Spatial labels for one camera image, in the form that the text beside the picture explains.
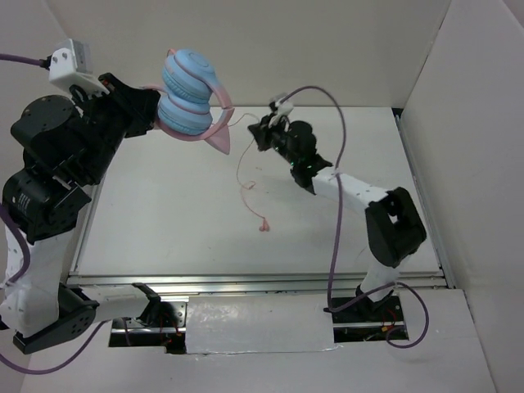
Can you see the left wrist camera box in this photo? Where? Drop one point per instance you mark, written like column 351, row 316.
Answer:
column 71, row 65

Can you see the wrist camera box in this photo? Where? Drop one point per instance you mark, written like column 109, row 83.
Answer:
column 280, row 107
column 71, row 65

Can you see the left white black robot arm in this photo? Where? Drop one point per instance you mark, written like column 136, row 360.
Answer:
column 41, row 214

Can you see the blue pink cat-ear headphones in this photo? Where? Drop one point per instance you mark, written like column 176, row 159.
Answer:
column 194, row 106

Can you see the aluminium front rail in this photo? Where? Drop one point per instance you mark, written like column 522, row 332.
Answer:
column 213, row 284

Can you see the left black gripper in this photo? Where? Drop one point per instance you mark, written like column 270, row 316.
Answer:
column 137, row 106

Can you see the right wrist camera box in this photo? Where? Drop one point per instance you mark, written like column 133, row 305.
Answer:
column 280, row 107

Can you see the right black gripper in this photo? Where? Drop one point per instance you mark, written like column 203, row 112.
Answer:
column 264, row 129

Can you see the white foil-edged board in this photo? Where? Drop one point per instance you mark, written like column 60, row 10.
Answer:
column 233, row 325

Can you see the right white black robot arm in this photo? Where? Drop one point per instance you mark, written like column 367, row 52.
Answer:
column 394, row 228

